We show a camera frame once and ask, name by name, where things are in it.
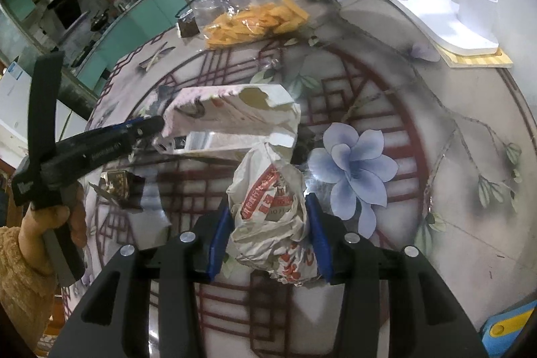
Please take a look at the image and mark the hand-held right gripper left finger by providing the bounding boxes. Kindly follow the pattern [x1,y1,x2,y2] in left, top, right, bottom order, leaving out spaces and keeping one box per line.
[48,207,233,358]

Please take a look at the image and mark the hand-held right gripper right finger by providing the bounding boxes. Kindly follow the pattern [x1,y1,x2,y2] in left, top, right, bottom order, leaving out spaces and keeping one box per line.
[305,192,481,358]

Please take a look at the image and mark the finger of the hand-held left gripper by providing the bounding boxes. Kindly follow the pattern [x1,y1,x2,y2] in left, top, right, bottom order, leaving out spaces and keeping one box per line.
[113,115,165,147]

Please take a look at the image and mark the white paper bag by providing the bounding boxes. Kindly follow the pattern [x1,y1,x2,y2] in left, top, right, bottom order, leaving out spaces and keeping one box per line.
[226,142,322,287]

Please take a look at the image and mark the white carton box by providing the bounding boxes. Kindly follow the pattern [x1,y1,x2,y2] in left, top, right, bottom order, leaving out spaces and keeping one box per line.
[152,83,300,155]

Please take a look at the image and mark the person's left forearm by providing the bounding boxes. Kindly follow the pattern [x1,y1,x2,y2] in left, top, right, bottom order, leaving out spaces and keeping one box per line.
[0,226,57,358]

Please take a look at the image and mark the person's left hand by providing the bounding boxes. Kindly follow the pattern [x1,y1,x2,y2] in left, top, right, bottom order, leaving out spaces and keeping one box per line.
[20,182,87,272]

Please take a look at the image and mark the brown foil wrapper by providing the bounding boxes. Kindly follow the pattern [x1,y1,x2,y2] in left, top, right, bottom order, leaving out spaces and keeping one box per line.
[89,169,147,213]

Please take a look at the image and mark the white refrigerator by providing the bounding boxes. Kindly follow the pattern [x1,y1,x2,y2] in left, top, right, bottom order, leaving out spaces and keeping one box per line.
[0,60,74,157]

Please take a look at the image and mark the teal kitchen cabinets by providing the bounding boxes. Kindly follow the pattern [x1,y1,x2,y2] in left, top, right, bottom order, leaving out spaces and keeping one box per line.
[78,0,185,94]

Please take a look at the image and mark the black range hood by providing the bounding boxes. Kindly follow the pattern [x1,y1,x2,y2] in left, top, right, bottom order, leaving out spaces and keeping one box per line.
[46,0,85,29]

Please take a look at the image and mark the blue plastic toy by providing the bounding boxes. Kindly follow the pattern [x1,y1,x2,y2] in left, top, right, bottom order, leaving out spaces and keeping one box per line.
[480,301,537,358]

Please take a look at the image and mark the bamboo board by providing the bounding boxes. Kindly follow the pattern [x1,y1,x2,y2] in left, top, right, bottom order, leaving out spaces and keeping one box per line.
[436,45,513,69]

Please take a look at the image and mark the white cup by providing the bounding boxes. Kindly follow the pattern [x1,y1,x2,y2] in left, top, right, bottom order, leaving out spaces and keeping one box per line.
[459,0,500,40]

